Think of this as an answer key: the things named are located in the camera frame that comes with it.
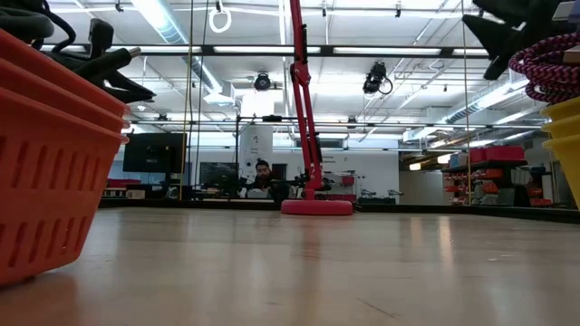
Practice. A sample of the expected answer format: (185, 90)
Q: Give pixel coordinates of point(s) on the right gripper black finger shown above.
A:
(496, 36)
(505, 63)

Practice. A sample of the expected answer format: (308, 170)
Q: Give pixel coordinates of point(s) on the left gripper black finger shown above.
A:
(101, 38)
(129, 89)

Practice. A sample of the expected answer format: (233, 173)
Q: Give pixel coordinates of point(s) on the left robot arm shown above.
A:
(22, 25)

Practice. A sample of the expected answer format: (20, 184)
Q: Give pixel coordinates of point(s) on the large red storage bin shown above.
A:
(505, 153)

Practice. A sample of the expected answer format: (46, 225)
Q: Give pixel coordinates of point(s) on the small red storage bin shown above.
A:
(477, 156)

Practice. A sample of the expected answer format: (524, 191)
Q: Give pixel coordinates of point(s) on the yellow plastic basket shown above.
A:
(568, 149)

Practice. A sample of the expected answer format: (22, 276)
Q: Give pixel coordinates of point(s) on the orange slotted plastic basket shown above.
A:
(50, 181)

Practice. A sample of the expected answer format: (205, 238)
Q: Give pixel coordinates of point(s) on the dark storage shelf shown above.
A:
(485, 183)

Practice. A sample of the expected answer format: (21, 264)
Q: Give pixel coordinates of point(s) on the small dark screen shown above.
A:
(217, 174)

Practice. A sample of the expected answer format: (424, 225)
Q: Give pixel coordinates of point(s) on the white pillar sign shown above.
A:
(256, 145)

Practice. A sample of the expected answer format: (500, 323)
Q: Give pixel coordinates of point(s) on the person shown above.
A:
(263, 172)

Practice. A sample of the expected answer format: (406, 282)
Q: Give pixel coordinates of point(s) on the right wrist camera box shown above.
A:
(566, 11)

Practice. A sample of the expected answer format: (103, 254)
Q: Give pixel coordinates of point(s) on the silver ceiling duct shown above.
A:
(167, 27)
(480, 102)

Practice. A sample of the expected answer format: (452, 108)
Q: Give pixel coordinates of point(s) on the black wall monitor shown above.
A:
(154, 154)

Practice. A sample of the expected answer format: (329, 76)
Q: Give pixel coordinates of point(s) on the black overhead frame beam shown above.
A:
(385, 51)

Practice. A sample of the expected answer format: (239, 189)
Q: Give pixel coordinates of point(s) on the round black ceiling camera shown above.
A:
(262, 82)

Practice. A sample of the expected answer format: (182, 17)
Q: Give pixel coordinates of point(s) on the black table edge rail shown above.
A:
(430, 209)

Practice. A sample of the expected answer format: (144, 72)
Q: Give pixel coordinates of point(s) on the red camera stand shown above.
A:
(312, 172)

